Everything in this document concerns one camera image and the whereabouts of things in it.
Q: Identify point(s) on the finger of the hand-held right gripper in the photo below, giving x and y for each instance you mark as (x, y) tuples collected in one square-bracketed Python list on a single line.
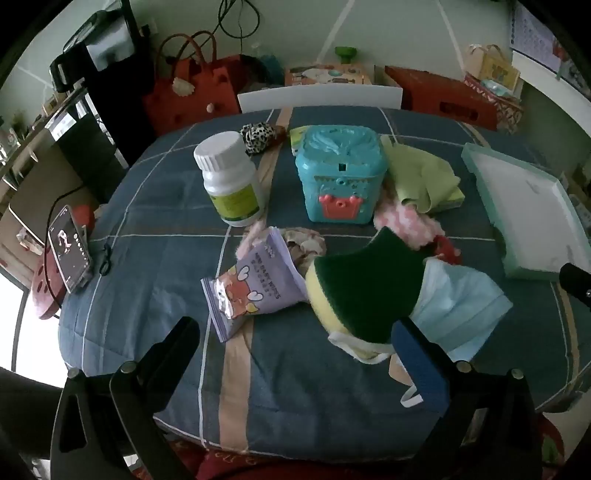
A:
[(577, 284)]

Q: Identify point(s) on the blue plaid blanket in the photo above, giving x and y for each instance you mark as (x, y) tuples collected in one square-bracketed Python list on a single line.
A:
[(161, 217)]

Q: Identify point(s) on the smartphone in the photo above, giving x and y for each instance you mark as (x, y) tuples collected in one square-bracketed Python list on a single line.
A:
[(69, 249)]

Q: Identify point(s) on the leopard print scrunchie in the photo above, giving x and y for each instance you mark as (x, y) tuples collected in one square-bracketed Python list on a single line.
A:
[(256, 136)]

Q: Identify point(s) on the purple baby wipes packet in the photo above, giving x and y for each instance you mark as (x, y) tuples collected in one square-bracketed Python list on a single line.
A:
[(258, 281)]

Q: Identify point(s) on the red hair clip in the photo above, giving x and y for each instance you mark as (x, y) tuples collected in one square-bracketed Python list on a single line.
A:
[(448, 251)]

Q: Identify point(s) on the green tissue packet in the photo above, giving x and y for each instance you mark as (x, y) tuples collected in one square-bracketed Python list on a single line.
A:
[(298, 136)]

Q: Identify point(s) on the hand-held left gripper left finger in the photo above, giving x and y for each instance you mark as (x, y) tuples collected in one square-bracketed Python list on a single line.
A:
[(178, 344)]

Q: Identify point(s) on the green and yellow sponge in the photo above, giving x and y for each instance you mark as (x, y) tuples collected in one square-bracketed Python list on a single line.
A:
[(364, 286)]

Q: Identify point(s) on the teal plastic toy box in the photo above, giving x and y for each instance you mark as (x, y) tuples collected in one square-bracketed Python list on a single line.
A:
[(339, 175)]

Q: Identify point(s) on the blue face mask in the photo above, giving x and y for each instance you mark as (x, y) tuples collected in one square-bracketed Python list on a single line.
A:
[(461, 304)]

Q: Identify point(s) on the black appliance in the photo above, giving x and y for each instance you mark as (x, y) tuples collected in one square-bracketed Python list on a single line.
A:
[(99, 50)]

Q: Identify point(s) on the green plastic toy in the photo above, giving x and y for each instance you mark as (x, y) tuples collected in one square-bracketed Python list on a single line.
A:
[(346, 54)]

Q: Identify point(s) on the mint green tray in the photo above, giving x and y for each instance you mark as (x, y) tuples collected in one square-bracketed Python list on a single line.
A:
[(526, 203)]

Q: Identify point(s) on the white desk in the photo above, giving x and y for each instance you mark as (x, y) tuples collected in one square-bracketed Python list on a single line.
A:
[(558, 78)]

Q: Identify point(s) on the pink striped fluffy cloth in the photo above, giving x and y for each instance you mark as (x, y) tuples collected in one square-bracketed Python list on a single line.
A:
[(408, 226)]

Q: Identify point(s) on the red tote bag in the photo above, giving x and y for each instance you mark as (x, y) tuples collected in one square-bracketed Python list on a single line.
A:
[(189, 97)]

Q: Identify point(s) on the red patterned box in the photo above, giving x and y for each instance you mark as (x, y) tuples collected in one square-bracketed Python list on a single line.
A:
[(505, 108)]

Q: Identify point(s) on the red cardboard box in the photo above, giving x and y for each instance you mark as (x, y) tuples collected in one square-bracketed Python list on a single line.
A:
[(438, 97)]

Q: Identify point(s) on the white pill bottle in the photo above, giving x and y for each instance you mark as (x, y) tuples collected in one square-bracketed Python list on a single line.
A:
[(228, 182)]

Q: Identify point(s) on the light green cloth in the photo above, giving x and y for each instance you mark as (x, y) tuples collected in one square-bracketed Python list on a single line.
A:
[(422, 177)]

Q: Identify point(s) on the wall calendar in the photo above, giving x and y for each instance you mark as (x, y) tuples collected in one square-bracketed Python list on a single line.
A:
[(535, 32)]

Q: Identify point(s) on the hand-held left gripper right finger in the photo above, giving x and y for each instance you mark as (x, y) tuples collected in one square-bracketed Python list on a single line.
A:
[(422, 369)]

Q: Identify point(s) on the wooden shelf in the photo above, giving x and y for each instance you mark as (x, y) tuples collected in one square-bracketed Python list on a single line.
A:
[(32, 175)]

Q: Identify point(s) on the orange printed box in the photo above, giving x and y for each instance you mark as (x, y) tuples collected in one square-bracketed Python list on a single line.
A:
[(325, 74)]

